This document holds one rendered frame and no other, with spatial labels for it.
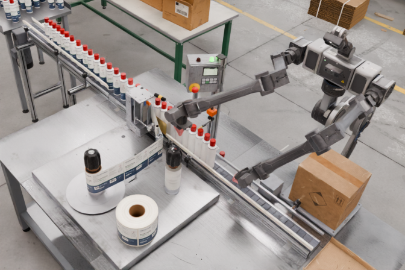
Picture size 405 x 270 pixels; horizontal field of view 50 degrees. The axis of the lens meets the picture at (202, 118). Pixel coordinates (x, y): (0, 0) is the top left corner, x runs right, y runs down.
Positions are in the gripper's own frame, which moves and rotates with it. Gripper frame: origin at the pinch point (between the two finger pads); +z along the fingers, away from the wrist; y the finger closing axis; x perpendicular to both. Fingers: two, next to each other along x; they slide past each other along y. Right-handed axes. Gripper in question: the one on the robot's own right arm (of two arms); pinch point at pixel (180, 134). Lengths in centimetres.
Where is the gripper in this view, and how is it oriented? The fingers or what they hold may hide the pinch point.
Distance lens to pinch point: 228.3
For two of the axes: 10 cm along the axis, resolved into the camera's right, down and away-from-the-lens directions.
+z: -0.9, 7.6, 6.4
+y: 7.3, 4.9, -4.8
